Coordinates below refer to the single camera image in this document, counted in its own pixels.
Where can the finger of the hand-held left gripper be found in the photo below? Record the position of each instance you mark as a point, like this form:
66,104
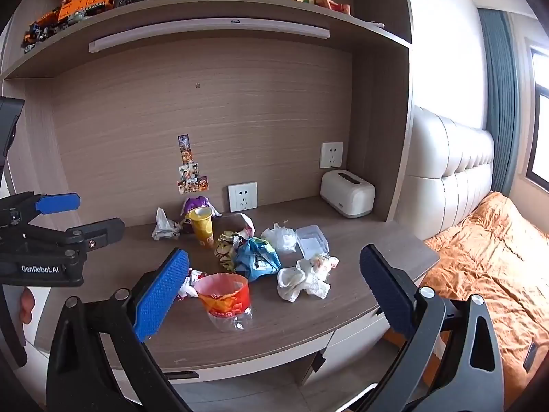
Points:
58,203
103,229

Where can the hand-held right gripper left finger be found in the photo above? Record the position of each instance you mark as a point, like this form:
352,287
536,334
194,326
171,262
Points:
165,292

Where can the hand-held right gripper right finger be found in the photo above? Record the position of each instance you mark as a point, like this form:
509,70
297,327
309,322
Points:
386,292

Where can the red white wrapper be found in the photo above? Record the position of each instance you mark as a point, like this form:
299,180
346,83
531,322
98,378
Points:
191,285

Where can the cut bottle with red label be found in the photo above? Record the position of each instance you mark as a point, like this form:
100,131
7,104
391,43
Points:
225,302

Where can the yellow paper cup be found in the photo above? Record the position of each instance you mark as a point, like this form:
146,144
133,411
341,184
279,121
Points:
202,227

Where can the stained white tissue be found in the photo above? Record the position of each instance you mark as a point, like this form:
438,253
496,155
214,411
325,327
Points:
300,283

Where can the clear plastic box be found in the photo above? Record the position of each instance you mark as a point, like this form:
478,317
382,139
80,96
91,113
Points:
313,242

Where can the blue snack bag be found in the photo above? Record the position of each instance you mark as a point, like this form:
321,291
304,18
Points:
257,259

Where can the clear plastic bag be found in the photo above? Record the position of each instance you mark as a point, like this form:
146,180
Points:
281,238

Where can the person's left hand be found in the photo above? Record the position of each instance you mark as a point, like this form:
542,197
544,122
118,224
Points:
26,304

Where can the white desk drawer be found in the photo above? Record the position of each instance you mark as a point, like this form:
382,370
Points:
351,343

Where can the purple snack packet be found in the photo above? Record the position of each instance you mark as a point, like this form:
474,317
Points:
197,202

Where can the white ribbed tissue box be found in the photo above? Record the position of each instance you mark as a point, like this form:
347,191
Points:
347,195

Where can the orange bedding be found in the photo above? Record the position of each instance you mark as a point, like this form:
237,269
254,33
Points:
484,257

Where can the strip of cartoon stickers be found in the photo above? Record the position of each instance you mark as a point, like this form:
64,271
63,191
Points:
191,171

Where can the cream padded headboard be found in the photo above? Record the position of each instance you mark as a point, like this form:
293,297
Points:
450,167

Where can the small grey toy figure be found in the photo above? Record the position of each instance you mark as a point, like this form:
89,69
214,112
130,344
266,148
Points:
76,16

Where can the window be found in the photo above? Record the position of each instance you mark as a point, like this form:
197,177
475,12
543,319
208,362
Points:
540,128

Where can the white light bar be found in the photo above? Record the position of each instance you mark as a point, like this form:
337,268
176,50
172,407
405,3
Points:
206,28

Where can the grey blue curtain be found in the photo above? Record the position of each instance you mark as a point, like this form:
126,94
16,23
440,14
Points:
499,94

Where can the red orange toy figure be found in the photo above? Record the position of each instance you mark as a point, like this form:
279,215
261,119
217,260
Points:
332,2

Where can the white wall outlet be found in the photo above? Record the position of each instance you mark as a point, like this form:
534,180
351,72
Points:
242,197
331,155

